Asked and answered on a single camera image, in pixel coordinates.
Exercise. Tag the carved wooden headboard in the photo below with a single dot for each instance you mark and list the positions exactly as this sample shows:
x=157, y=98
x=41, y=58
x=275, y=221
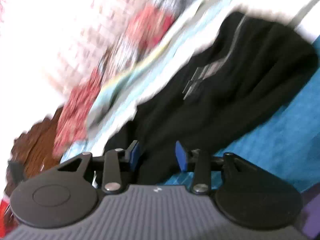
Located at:
x=35, y=145

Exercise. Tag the purple cloth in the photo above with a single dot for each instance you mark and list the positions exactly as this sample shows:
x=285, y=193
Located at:
x=312, y=212

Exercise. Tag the black pants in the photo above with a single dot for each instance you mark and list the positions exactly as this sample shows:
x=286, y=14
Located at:
x=212, y=105

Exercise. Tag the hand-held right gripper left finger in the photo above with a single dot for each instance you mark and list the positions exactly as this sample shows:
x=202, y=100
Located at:
x=135, y=155

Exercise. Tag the red floral cloth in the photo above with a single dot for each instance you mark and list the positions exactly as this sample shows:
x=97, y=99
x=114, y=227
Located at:
x=75, y=110

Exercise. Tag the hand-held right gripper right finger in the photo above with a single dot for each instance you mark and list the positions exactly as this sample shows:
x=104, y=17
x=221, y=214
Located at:
x=181, y=158

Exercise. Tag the light blue striped blanket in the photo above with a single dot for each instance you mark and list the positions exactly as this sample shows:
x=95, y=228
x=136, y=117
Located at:
x=117, y=100

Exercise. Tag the teal bed sheet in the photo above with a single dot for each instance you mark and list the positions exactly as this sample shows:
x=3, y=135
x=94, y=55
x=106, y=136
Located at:
x=275, y=135

